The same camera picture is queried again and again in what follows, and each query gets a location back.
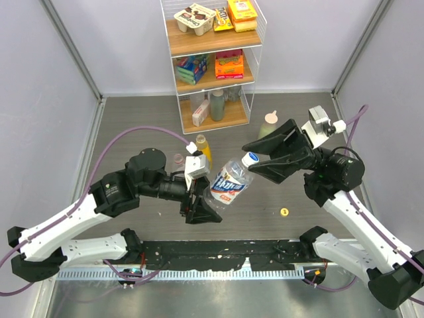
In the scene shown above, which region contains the grey green bottle on shelf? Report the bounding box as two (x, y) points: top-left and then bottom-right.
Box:
(209, 89), (225, 121)

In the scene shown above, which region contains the green squeeze bottle beige cap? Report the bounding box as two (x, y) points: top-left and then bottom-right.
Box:
(258, 110), (278, 139)

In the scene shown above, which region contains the white wire shelf rack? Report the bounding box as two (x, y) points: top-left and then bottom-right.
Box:
(160, 1), (267, 134)

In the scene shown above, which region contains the white blue bottle cap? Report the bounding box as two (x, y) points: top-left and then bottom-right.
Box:
(241, 152), (259, 168)

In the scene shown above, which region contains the yellow sponge pack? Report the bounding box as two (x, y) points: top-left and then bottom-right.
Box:
(227, 0), (258, 32)

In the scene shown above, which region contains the blue green box stack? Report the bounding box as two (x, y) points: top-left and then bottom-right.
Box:
(175, 54), (210, 85)

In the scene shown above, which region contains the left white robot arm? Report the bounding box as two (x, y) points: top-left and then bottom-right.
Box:
(7, 148), (222, 283)

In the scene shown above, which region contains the slotted aluminium cable rail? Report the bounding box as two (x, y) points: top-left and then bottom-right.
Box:
(56, 267), (305, 281)

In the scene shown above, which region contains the yellow honey pomelo drink bottle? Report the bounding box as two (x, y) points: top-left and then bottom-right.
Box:
(195, 134), (213, 169)

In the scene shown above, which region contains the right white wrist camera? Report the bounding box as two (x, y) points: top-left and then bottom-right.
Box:
(301, 105), (346, 149)

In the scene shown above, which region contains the yellow bottle cap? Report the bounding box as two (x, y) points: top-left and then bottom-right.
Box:
(280, 208), (290, 217)

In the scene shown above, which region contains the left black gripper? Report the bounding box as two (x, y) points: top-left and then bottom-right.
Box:
(138, 174), (223, 223)

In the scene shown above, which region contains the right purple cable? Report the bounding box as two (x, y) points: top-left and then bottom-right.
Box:
(343, 104), (424, 304)

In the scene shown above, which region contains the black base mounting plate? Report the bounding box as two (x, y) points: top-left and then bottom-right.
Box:
(109, 238), (342, 272)

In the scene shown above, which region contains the chocolate pudding cup pack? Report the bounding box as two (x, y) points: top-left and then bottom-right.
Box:
(174, 3), (216, 36)

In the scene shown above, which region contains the orange snack box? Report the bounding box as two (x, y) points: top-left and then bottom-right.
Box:
(215, 49), (244, 79)

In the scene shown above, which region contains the clear blue-label water bottle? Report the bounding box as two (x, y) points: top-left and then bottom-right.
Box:
(203, 158), (254, 212)

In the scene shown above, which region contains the yellow M&M candy bag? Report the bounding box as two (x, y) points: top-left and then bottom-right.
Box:
(213, 7), (234, 32)

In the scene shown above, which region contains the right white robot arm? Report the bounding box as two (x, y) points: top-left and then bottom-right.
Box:
(242, 118), (423, 309)

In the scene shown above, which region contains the clear red-label water bottle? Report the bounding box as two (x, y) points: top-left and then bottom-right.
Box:
(172, 153), (186, 174)

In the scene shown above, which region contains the clear glass jar on shelf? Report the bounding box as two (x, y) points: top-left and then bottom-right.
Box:
(226, 85), (241, 102)

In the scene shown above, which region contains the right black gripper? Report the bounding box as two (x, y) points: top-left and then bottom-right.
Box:
(242, 118), (335, 184)

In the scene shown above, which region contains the white red small box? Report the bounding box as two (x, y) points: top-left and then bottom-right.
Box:
(191, 99), (210, 127)

